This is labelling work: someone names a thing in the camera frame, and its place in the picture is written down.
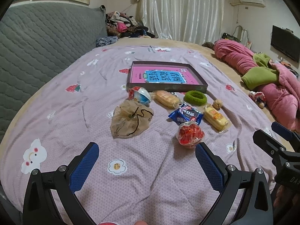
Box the pink quilted duvet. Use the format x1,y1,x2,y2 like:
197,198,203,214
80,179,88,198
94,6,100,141
214,39,299,133

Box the black wall television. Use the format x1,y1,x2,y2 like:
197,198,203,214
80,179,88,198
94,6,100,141
271,25,300,62

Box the walnut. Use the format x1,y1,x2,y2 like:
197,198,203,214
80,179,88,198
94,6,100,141
213,99,223,110

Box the blue patterned cloth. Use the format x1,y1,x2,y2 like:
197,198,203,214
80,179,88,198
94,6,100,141
96,36,118,47

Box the grey quilted headboard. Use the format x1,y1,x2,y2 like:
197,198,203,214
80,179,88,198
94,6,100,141
1,3,107,135

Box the pink and blue book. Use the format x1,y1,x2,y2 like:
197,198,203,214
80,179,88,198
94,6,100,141
130,65,201,85

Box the red white blue toy egg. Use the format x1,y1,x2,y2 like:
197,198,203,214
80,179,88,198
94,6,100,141
128,86,151,106

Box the white satin curtain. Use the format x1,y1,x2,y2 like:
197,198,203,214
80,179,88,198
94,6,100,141
137,0,225,45

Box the purple strawberry print bedsheet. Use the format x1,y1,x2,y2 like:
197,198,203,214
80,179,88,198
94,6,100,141
1,46,276,224

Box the green fleece blanket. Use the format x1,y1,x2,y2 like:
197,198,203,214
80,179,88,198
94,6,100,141
241,53,279,90

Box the dark shallow box tray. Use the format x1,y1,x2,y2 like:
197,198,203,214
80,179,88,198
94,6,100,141
127,61,208,93

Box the orange packaged rice cracker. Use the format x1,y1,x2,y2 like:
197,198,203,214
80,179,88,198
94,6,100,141
154,90,181,108

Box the beige mesh drawstring pouch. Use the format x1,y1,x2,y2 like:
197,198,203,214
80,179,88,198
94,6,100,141
110,100,154,139

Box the green fuzzy hair scrunchie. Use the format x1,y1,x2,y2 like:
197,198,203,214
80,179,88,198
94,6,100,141
184,90,207,106

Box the small red white doll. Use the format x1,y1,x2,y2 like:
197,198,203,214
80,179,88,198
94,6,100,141
248,91,266,109

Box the yellow packaged corn snack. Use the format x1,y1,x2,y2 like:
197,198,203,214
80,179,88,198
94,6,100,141
204,104,229,132

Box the pile of clothes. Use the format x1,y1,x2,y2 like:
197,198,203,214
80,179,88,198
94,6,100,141
105,11,157,39

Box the blue oreo cookie packet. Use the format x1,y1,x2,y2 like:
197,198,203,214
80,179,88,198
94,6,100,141
168,103,204,125

